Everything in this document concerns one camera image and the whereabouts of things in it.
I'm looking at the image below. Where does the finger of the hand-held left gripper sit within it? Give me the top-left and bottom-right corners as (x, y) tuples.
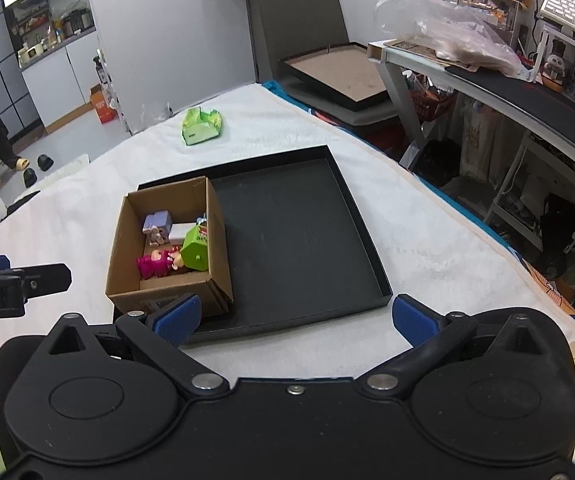
(20, 262), (73, 305)

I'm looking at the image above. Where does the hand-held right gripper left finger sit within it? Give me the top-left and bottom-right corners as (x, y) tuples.
(42, 294), (229, 397)

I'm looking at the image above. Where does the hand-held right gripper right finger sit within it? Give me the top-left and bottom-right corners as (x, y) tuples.
(361, 293), (557, 394)

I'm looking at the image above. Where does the pink bear figure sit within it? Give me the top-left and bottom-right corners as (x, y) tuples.
(136, 247), (186, 281)

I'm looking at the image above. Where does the green cube toy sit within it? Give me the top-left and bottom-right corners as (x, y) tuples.
(182, 225), (211, 271)

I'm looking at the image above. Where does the brown cardboard box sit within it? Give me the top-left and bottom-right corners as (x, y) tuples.
(105, 176), (234, 318)

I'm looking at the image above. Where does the black shallow tray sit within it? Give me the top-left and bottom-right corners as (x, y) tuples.
(112, 145), (393, 345)

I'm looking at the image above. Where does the white charger plug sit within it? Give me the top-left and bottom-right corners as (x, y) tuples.
(169, 221), (198, 242)

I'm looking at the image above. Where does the purple block toy figure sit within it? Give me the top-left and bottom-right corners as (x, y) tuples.
(142, 211), (174, 246)

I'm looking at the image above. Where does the orange carton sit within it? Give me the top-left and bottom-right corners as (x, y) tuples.
(90, 85), (118, 125)

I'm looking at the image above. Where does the green wet wipes packet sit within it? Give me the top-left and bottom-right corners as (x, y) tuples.
(182, 107), (222, 147)

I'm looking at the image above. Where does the white kitchen cabinet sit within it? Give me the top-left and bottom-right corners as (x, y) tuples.
(20, 30), (104, 137)

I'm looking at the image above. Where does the red basket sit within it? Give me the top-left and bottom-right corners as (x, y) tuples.
(407, 87), (455, 123)

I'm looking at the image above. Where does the curved desk with black mat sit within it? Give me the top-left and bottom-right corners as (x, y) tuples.
(367, 40), (575, 191)

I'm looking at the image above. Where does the small robot figurine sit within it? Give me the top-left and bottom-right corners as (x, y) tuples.
(542, 55), (566, 93)

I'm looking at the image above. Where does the clear plastic bag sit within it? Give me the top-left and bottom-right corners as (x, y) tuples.
(375, 0), (524, 79)

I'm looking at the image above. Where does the grey chair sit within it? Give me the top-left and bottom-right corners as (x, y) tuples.
(256, 0), (401, 127)

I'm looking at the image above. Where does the clear drawer organizer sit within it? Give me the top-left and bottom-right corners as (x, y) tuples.
(442, 0), (525, 43)

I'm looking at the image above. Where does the black picture frame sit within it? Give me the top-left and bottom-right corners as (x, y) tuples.
(278, 42), (391, 111)

